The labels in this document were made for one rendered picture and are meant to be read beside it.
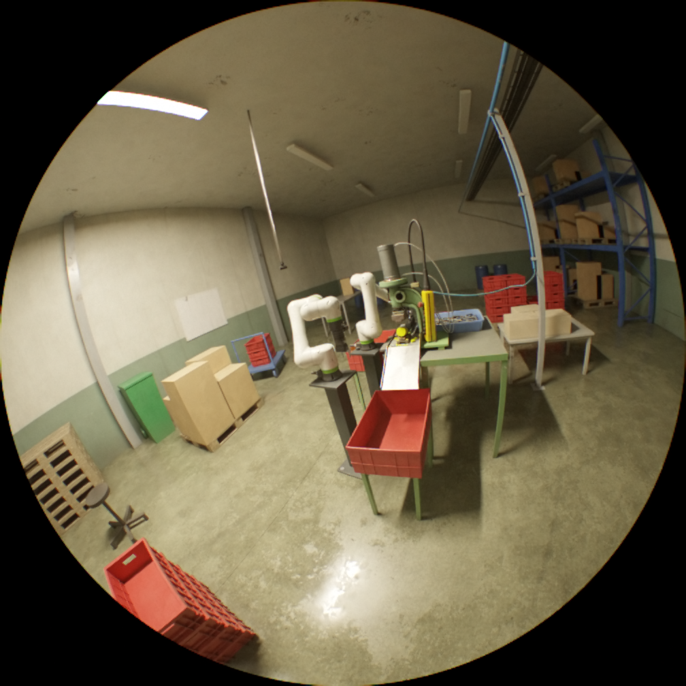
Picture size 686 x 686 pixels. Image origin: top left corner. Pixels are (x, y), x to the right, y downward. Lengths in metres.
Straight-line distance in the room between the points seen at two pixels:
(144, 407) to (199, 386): 1.45
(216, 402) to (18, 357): 3.64
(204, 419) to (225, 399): 0.45
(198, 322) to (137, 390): 2.21
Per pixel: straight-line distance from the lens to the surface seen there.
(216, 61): 3.13
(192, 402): 3.07
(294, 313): 1.80
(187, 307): 5.48
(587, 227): 6.61
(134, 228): 5.58
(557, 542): 1.90
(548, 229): 9.02
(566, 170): 7.28
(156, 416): 4.37
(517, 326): 2.92
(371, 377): 2.21
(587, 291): 6.98
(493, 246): 10.19
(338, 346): 1.45
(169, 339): 5.21
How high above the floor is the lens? 1.63
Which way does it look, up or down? 17 degrees down
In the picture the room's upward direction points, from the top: 14 degrees counter-clockwise
